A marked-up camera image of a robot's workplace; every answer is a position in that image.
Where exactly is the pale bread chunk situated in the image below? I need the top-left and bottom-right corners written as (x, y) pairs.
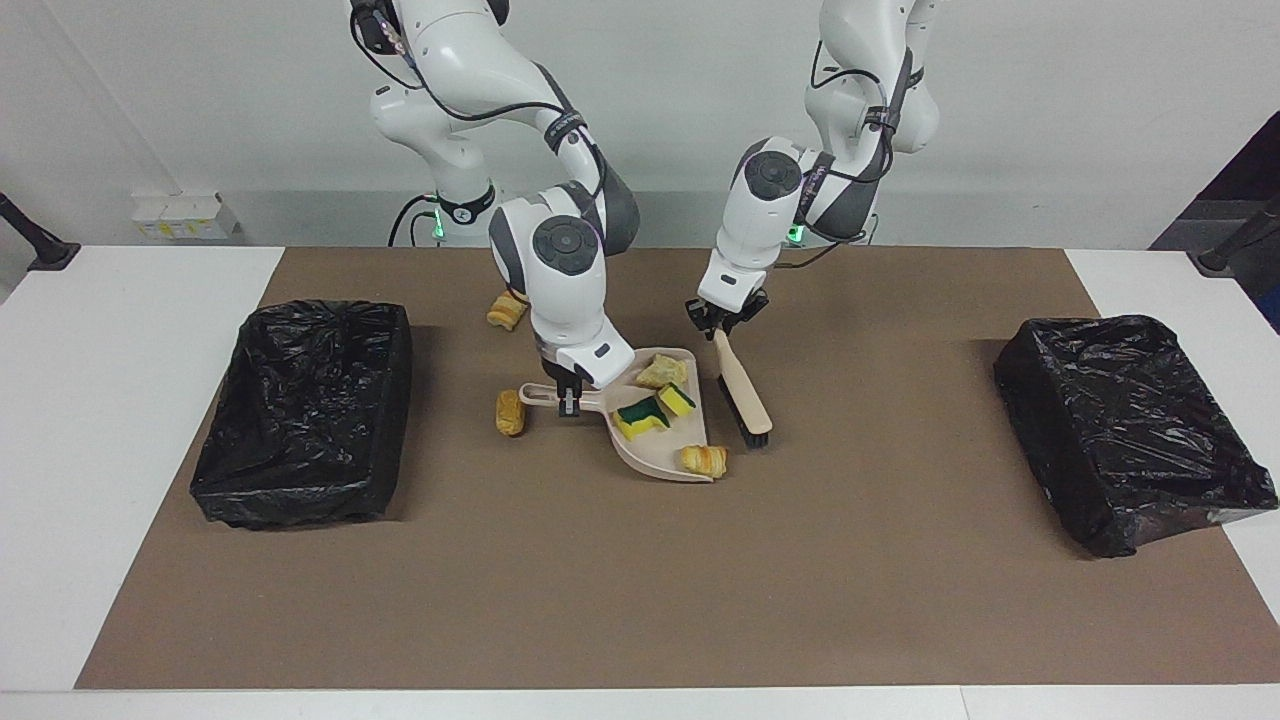
top-left (636, 353), bottom-right (689, 390)

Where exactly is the green and yellow sponge piece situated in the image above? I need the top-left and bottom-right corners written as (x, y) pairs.
top-left (612, 396), bottom-right (671, 442)

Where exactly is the beige hand brush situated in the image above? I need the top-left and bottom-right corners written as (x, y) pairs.
top-left (712, 328), bottom-right (774, 448)

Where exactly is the beige plastic dustpan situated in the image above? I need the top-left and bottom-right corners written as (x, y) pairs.
top-left (517, 347), bottom-right (713, 484)

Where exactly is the black bag lined bin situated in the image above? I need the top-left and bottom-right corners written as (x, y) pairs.
top-left (993, 315), bottom-right (1279, 559)
top-left (190, 298), bottom-right (414, 531)

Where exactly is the brown paper table mat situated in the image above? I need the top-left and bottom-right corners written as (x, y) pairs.
top-left (75, 247), bottom-right (1280, 691)

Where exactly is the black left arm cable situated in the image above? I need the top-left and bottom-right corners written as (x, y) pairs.
top-left (778, 38), bottom-right (916, 273)

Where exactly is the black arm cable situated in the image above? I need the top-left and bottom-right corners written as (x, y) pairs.
top-left (778, 38), bottom-right (916, 273)
top-left (345, 0), bottom-right (611, 201)

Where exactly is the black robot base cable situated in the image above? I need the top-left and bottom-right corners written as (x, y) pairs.
top-left (387, 192), bottom-right (443, 249)

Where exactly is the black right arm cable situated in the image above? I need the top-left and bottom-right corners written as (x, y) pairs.
top-left (345, 0), bottom-right (611, 201)

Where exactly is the white wall socket box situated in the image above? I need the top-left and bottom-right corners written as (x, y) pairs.
top-left (132, 193), bottom-right (241, 241)

